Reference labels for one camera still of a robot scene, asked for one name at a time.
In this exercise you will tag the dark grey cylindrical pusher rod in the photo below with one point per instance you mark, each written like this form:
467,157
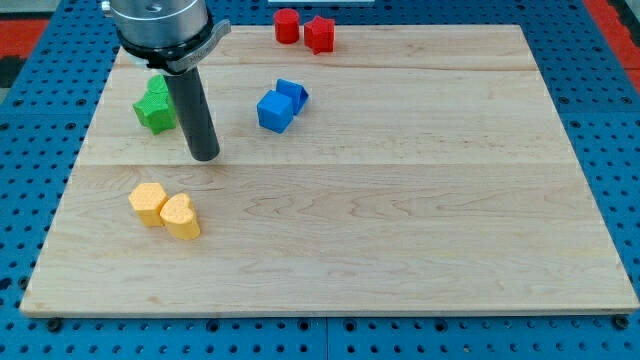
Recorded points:
191,106

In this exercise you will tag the blue triangle block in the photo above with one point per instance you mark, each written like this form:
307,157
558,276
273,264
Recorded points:
296,92

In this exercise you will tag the green round block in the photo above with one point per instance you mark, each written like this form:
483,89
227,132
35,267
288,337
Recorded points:
157,85

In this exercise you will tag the green star block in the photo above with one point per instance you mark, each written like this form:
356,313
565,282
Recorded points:
155,111

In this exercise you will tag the blue cube block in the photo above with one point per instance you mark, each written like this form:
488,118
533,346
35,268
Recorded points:
275,111

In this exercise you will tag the yellow pentagon block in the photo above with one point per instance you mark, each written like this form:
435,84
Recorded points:
147,201

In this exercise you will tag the red cylinder block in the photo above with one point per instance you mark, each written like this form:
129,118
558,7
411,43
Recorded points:
286,26

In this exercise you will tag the yellow heart block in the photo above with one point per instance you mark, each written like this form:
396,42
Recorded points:
180,218

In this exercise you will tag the red star block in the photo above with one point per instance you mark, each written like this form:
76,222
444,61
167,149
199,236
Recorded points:
319,35

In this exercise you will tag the light wooden board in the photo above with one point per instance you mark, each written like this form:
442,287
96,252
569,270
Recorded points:
428,174

